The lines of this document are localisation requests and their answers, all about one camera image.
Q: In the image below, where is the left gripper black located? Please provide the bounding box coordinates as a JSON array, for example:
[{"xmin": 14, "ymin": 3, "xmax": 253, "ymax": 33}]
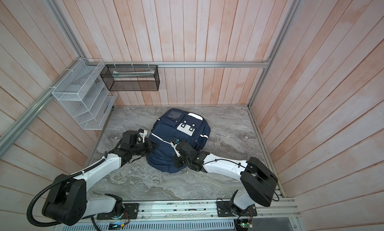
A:
[{"xmin": 130, "ymin": 138, "xmax": 160, "ymax": 157}]

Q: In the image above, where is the navy blue student backpack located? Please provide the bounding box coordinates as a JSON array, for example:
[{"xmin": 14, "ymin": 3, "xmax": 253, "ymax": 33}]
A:
[{"xmin": 146, "ymin": 108, "xmax": 211, "ymax": 174}]

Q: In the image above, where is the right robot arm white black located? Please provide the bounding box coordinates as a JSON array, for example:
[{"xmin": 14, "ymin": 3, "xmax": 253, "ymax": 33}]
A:
[{"xmin": 174, "ymin": 141, "xmax": 279, "ymax": 212}]

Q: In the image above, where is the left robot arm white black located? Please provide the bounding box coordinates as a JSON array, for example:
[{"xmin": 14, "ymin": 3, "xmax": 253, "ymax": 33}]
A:
[{"xmin": 42, "ymin": 129, "xmax": 153, "ymax": 226}]

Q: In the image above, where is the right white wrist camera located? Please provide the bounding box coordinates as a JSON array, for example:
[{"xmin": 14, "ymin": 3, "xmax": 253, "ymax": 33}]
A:
[{"xmin": 171, "ymin": 138, "xmax": 181, "ymax": 157}]

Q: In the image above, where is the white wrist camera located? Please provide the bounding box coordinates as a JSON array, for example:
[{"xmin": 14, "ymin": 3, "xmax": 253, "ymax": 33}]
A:
[
  {"xmin": 137, "ymin": 129, "xmax": 148, "ymax": 144},
  {"xmin": 171, "ymin": 138, "xmax": 181, "ymax": 157}
]

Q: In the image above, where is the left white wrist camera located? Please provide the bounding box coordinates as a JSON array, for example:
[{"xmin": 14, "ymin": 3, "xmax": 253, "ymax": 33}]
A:
[{"xmin": 137, "ymin": 129, "xmax": 148, "ymax": 144}]

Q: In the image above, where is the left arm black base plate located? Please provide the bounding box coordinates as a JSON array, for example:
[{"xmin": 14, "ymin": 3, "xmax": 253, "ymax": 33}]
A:
[{"xmin": 97, "ymin": 203, "xmax": 139, "ymax": 220}]

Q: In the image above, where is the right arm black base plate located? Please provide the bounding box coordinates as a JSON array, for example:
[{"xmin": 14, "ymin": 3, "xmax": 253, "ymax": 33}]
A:
[{"xmin": 216, "ymin": 199, "xmax": 258, "ymax": 218}]

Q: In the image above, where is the white wire mesh shelf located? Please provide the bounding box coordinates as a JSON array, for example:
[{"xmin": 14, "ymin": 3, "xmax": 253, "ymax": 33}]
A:
[{"xmin": 52, "ymin": 58, "xmax": 117, "ymax": 131}]

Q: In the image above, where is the black mesh wall basket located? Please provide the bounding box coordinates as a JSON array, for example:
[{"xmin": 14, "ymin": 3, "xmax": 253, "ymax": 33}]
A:
[{"xmin": 101, "ymin": 64, "xmax": 160, "ymax": 91}]

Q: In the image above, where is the horizontal aluminium wall rail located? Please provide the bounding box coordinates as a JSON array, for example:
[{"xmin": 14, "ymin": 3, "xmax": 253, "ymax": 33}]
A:
[{"xmin": 103, "ymin": 61, "xmax": 269, "ymax": 68}]

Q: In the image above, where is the aluminium front rail frame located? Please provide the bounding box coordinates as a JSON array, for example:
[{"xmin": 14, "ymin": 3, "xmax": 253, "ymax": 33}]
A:
[{"xmin": 55, "ymin": 198, "xmax": 306, "ymax": 231}]

